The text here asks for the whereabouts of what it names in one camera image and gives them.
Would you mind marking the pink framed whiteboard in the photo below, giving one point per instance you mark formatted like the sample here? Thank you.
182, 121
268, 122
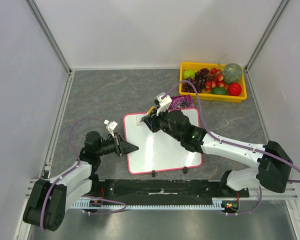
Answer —
158, 151

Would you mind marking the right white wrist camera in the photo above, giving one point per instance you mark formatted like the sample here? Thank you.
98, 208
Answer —
162, 102

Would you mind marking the dark purple grape bunch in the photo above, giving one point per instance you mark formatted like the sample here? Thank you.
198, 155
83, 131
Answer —
199, 80

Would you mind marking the orange capped marker pen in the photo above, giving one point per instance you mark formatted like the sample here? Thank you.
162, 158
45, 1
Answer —
140, 119

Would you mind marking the light blue cable duct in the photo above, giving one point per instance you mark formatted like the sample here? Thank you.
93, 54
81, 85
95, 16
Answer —
89, 204

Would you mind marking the purple snack bag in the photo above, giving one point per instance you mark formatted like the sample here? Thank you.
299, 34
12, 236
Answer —
181, 102

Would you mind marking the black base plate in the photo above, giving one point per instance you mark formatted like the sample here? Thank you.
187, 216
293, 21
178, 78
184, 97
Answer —
162, 192

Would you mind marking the green apple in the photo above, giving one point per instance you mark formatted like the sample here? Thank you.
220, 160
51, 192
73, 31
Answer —
189, 74

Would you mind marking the red apple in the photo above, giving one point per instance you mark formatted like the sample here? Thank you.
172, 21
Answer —
234, 89

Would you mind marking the green mango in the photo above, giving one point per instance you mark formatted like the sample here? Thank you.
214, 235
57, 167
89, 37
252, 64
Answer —
219, 91

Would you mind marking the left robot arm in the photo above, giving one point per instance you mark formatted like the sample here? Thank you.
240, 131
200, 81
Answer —
51, 198

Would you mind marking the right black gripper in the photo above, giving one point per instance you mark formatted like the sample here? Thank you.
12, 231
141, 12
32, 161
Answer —
153, 122

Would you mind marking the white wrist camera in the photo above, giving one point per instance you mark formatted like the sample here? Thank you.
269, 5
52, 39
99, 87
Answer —
110, 126
162, 102

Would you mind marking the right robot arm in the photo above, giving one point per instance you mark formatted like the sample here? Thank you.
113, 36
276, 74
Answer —
268, 165

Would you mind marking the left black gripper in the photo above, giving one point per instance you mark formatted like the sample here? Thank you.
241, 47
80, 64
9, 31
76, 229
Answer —
123, 147

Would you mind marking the green netted melon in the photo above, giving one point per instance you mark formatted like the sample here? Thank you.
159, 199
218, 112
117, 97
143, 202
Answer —
232, 73

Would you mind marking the yellow plastic tray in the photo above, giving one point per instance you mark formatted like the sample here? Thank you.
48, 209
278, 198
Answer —
186, 89

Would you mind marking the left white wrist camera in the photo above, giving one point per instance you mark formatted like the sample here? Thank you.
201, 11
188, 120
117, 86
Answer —
110, 126

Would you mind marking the red peach cluster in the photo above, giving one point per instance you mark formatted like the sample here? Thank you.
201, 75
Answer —
214, 80

